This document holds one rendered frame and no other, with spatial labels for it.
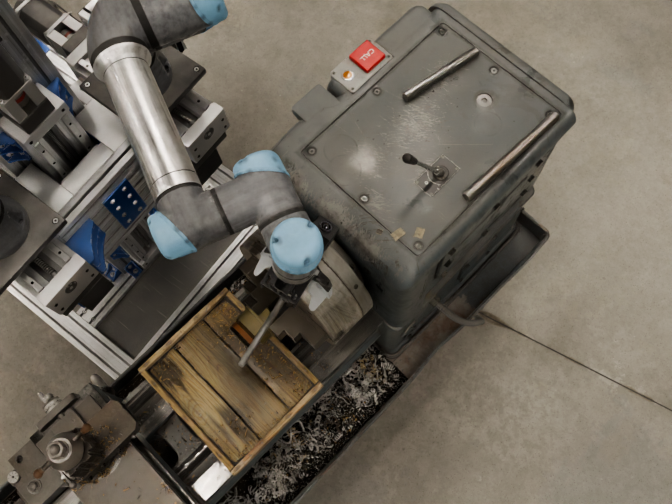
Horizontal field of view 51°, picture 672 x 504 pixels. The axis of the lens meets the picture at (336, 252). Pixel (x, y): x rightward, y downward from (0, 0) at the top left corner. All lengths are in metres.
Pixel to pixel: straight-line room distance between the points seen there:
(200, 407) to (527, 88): 1.08
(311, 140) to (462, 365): 1.37
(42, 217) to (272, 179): 0.82
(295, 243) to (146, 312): 1.67
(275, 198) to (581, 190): 2.11
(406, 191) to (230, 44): 1.91
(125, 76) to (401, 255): 0.65
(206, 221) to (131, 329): 1.61
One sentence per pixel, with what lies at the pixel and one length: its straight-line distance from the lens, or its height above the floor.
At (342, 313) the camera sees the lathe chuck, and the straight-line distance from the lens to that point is 1.52.
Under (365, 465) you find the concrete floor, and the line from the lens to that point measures 2.64.
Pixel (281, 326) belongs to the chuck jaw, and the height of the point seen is 1.10.
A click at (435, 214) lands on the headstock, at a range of 1.50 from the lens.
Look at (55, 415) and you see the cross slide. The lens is 1.83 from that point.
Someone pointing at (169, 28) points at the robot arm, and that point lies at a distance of 1.24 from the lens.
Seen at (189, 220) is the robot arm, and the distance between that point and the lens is 1.04.
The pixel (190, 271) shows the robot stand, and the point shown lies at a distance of 2.62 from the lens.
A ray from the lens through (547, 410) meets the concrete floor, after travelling 2.73.
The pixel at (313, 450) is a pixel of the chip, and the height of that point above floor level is 0.59.
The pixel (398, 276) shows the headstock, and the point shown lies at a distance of 1.46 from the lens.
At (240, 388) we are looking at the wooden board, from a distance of 1.80.
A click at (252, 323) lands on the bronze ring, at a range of 1.57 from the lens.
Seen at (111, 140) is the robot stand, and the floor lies 1.07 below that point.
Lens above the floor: 2.64
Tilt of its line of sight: 71 degrees down
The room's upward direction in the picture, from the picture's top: 7 degrees counter-clockwise
